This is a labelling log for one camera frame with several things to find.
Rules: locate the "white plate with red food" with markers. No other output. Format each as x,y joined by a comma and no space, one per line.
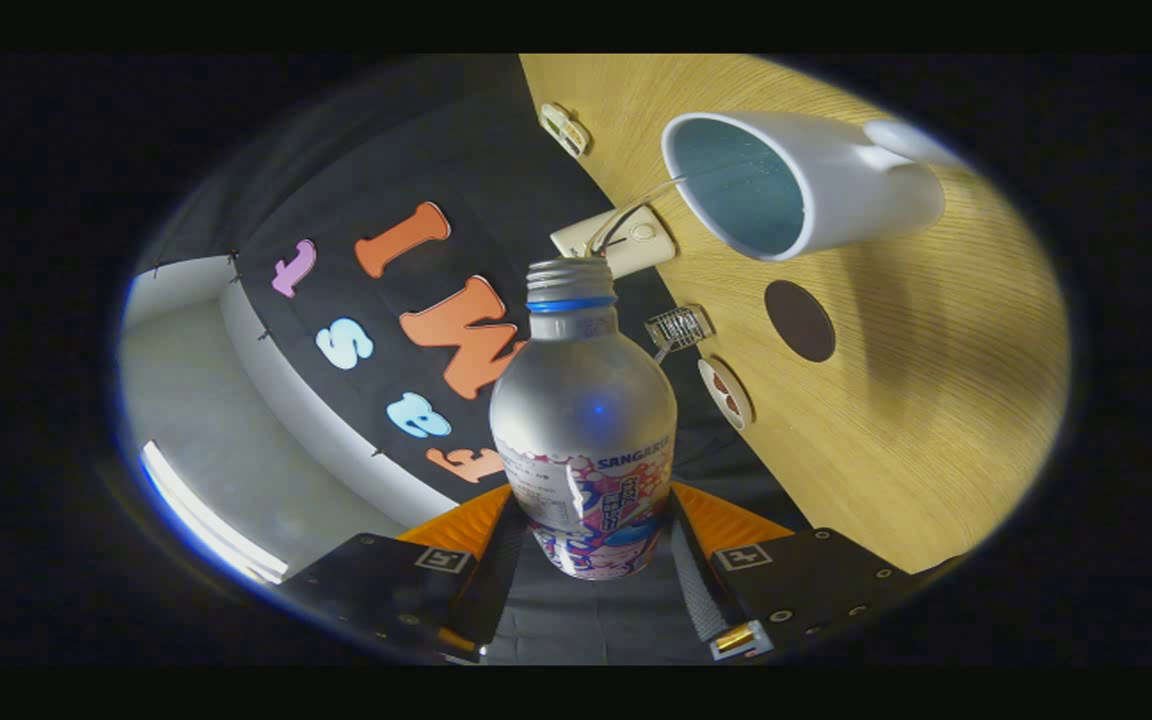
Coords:
726,395

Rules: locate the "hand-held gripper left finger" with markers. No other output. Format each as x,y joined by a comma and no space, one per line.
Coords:
496,580

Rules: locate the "dark brown round coaster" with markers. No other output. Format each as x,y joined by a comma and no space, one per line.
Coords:
800,320

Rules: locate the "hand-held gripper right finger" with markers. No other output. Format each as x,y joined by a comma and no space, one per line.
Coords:
701,590

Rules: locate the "ceiling light panel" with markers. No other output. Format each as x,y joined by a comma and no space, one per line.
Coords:
206,510

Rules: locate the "white cup with blue inside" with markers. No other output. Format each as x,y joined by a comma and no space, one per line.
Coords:
866,195

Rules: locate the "white divided snack tray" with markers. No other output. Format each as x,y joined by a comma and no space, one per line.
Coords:
564,130

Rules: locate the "wooden table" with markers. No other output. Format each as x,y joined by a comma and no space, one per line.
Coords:
936,400

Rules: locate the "silver bottle with printed label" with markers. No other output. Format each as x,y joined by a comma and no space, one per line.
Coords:
581,410

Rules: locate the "clear textured glass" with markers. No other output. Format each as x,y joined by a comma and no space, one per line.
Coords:
681,328

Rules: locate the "white toaster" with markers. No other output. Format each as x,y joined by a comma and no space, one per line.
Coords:
641,245

